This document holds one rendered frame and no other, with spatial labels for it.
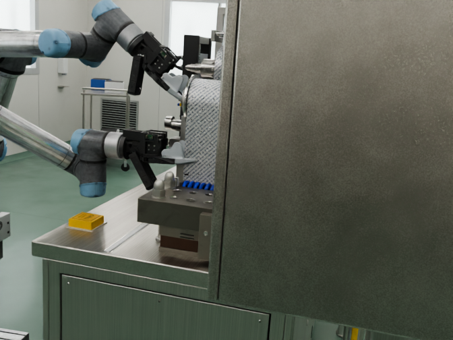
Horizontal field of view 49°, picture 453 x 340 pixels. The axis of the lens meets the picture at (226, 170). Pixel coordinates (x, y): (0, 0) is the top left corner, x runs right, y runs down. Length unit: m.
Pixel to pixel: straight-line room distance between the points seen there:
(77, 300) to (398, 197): 1.01
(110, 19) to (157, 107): 5.98
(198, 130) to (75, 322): 0.58
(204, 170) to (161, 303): 0.37
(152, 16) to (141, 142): 6.14
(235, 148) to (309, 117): 0.07
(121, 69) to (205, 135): 6.34
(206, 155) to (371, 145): 0.94
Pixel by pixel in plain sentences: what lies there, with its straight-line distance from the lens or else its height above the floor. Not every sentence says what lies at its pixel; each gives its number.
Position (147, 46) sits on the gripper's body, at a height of 1.39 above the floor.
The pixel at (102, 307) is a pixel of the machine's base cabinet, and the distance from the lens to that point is 1.30.
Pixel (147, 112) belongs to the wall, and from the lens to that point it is 7.50.
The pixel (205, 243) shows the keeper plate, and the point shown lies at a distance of 1.17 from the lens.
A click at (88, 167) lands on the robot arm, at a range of 1.46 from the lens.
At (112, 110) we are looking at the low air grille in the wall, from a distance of 7.73.
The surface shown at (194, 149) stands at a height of 1.13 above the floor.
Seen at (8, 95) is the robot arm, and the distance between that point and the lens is 1.91.
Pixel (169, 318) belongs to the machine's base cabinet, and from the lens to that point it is 1.24.
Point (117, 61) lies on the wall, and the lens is 7.67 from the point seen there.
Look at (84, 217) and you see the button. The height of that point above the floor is 0.92.
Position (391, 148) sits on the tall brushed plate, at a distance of 0.44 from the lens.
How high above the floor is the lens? 1.37
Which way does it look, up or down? 13 degrees down
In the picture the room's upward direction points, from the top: 4 degrees clockwise
